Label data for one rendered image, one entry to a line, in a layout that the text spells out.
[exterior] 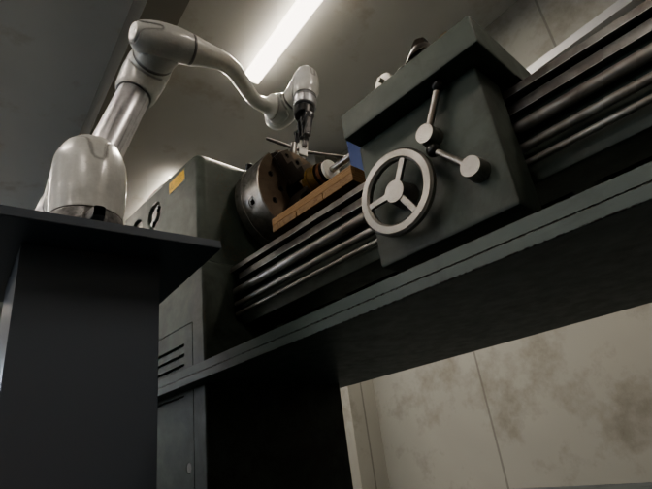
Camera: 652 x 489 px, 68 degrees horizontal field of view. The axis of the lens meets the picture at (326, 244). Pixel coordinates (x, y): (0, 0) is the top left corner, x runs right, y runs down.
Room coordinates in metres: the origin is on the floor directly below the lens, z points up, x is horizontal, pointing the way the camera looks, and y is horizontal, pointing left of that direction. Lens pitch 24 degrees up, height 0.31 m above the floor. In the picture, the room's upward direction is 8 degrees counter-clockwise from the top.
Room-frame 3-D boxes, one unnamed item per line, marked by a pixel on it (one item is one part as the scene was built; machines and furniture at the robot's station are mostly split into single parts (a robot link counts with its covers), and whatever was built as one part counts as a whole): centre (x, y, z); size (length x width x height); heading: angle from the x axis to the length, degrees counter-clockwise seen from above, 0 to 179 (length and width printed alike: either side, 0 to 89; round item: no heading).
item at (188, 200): (1.62, 0.40, 1.06); 0.59 x 0.48 x 0.39; 46
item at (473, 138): (0.73, -0.20, 0.73); 0.27 x 0.12 x 0.27; 46
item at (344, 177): (1.16, -0.10, 0.89); 0.36 x 0.30 x 0.04; 136
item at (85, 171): (0.94, 0.53, 0.97); 0.18 x 0.16 x 0.22; 41
